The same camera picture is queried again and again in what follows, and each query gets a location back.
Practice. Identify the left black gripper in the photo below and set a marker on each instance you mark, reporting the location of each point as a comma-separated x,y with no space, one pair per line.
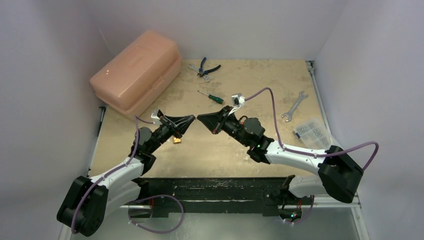
176,126

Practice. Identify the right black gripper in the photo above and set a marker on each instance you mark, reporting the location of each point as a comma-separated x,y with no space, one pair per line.
224,120

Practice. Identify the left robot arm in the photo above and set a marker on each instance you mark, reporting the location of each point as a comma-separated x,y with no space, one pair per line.
90,199

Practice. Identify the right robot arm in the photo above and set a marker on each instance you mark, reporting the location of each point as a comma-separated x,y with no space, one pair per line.
332,171

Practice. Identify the small silver wrench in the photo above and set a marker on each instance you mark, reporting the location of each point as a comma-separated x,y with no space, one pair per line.
199,73

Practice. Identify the pink plastic toolbox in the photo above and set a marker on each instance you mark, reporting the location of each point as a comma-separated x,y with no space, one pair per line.
136,77

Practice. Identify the large silver wrench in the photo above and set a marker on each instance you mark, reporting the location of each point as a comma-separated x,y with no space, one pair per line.
289,114

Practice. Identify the clear plastic screw box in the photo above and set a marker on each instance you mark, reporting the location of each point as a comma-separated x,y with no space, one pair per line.
314,135

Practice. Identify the green handled screwdriver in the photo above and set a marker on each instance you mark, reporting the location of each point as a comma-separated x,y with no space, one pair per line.
214,98

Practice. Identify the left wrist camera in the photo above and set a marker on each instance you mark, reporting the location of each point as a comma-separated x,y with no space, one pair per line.
156,115

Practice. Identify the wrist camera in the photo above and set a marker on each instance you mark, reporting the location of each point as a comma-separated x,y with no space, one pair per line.
156,115
238,101

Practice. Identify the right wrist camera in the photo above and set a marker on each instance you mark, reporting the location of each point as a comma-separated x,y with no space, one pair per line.
238,101

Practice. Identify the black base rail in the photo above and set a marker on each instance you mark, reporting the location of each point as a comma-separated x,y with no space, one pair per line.
267,196

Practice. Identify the aluminium frame rail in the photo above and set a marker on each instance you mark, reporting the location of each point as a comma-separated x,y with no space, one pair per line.
326,201

